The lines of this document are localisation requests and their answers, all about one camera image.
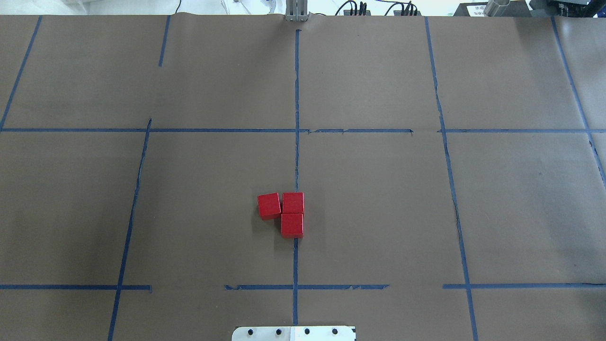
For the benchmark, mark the silver metal cylinder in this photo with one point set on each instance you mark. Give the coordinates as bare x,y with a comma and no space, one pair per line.
496,8

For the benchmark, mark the grey aluminium post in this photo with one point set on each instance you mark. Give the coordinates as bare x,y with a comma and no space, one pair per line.
296,11

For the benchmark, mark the red cube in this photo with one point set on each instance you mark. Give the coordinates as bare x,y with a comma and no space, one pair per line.
293,203
292,225
269,206

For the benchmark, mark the white metal base plate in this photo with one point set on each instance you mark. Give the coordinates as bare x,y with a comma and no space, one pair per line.
295,333

